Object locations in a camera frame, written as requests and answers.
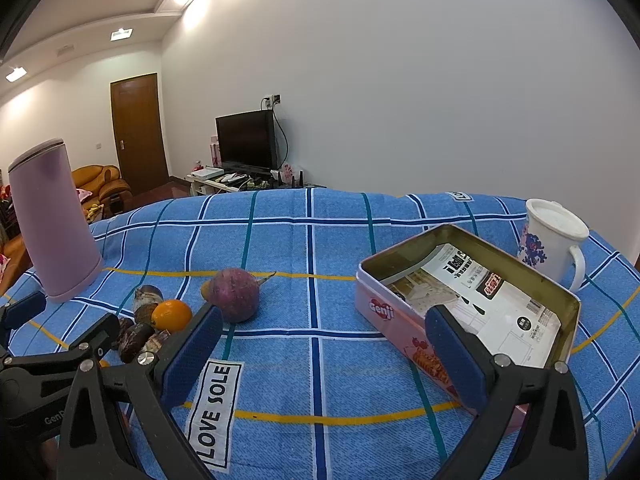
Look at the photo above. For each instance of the pink metal tin box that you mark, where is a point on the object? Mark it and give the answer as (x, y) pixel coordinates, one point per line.
(405, 329)

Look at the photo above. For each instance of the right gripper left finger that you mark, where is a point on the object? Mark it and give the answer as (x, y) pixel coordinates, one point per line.
(94, 442)

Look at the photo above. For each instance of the black television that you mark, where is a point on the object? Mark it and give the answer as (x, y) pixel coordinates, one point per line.
(247, 140)

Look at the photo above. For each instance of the white tv stand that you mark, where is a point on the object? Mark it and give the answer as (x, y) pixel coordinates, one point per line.
(210, 180)

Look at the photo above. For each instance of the brown wooden door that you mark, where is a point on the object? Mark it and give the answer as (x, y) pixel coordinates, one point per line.
(138, 133)

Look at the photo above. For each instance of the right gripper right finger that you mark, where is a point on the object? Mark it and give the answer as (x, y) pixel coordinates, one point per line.
(552, 440)

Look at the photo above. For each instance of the dark brown water chestnut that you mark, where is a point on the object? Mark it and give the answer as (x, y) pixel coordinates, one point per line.
(133, 340)

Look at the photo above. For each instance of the printed paper in tin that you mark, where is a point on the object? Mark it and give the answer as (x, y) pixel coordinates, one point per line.
(504, 318)

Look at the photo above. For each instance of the cut sugarcane piece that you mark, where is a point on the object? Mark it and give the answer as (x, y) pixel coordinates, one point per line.
(156, 341)

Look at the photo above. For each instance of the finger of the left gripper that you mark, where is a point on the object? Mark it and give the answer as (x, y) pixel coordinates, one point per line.
(90, 334)
(14, 316)

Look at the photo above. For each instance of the purple round radish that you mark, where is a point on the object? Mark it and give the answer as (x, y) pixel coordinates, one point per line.
(235, 292)

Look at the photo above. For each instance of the blue plaid tablecloth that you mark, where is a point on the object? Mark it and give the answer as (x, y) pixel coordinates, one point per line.
(322, 393)

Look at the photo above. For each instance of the orange tangerine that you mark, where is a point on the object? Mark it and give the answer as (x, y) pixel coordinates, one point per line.
(172, 315)

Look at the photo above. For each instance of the white floral mug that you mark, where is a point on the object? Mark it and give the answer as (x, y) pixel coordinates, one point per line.
(551, 241)

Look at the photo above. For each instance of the orange leather sofa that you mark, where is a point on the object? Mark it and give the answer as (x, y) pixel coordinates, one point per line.
(102, 190)

